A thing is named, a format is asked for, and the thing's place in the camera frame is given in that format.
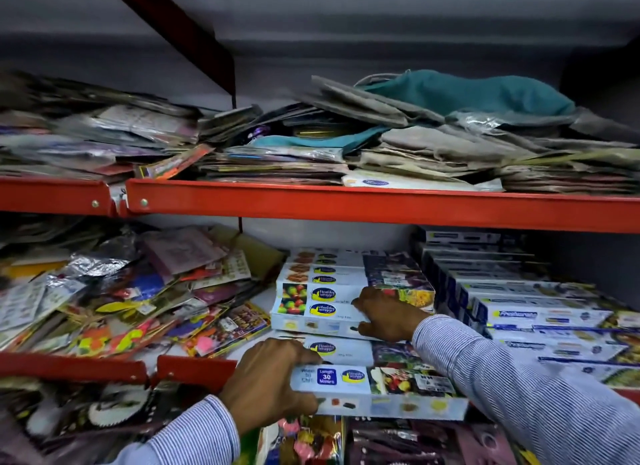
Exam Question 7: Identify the large teal cloth bag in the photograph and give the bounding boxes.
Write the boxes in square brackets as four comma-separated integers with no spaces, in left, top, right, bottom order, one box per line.
[356,69,577,117]

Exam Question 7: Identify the pile of grey cloth bags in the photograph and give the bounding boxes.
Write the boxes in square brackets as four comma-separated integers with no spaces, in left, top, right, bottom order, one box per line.
[299,74,640,195]

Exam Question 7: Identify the row of blue-white wrap boxes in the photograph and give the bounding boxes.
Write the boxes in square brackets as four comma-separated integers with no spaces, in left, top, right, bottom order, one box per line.
[411,226,640,391]

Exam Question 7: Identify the pile of maroon packets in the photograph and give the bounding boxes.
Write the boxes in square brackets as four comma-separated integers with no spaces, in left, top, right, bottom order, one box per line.
[345,417,528,465]

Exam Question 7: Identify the short orange shelf beam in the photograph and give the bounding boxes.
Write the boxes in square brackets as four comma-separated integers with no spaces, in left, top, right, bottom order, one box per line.
[0,175,117,218]
[0,352,150,386]

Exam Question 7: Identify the long orange shelf beam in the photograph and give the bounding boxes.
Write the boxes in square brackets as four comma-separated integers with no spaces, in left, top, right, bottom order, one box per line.
[156,355,239,395]
[124,178,640,235]

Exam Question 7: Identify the pile of dark decoration packets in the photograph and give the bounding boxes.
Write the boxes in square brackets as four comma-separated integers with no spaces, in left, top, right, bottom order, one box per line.
[0,379,223,465]

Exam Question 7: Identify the person's left hand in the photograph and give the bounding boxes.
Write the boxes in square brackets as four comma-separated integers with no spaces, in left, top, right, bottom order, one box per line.
[218,338,323,436]

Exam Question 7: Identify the dark red diagonal brace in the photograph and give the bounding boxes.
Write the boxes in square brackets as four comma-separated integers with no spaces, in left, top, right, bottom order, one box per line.
[99,0,237,99]

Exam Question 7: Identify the colourful balloon packets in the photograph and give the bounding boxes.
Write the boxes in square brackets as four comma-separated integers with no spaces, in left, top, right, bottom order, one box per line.
[254,415,347,465]

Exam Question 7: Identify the white foil roll carton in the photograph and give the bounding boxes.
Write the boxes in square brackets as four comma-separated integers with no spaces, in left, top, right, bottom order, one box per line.
[290,364,469,421]
[270,300,436,341]

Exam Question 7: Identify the person's right hand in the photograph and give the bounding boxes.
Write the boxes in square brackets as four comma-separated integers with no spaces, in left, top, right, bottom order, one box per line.
[351,287,433,343]

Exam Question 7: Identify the white packet with blue label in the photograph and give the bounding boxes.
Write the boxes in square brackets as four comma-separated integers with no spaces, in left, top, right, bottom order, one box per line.
[342,169,504,192]

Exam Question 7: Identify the flat teal cloth bag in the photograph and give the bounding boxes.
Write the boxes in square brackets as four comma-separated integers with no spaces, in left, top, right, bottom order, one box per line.
[249,126,392,156]

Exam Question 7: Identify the stack of flat paper packets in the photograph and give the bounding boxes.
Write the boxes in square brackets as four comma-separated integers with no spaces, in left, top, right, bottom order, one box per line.
[199,104,353,186]

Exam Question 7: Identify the person's right forearm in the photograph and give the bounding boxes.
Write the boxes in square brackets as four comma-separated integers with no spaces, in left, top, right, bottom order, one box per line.
[411,314,640,465]

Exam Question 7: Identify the stack of white foil boxes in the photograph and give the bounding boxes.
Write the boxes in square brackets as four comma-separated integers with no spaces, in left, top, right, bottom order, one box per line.
[275,249,437,368]

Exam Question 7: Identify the pile of colourful party packets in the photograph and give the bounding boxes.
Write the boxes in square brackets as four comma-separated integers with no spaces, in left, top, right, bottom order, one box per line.
[0,223,273,361]

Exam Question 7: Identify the pile of clear plastic packets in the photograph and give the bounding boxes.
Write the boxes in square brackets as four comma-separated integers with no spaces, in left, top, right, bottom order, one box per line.
[0,71,262,181]

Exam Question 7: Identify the yellow-green packet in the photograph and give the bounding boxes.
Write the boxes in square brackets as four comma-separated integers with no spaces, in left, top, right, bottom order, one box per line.
[210,226,287,283]

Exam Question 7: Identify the person's left forearm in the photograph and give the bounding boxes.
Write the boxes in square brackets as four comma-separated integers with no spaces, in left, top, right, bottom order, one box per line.
[107,395,242,465]

